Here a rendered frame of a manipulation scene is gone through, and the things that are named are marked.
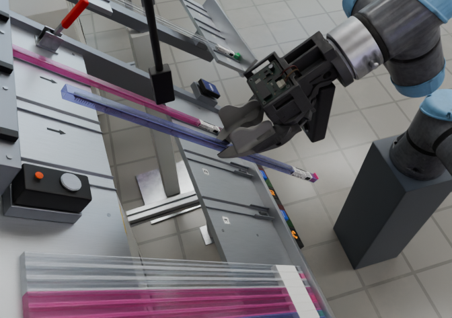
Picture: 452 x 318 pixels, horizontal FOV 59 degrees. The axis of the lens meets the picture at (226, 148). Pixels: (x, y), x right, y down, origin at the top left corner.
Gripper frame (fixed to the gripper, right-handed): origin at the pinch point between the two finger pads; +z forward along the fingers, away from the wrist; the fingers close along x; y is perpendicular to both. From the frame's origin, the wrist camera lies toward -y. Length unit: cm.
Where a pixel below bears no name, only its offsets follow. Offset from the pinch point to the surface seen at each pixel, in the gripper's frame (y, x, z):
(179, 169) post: -86, -67, 47
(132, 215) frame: -48, -34, 51
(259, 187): -27.4, -6.3, 4.5
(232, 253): -11.3, 9.8, 9.7
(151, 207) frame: -51, -35, 45
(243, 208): -19.7, -0.3, 7.5
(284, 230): -27.3, 4.8, 4.0
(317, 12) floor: -145, -152, -51
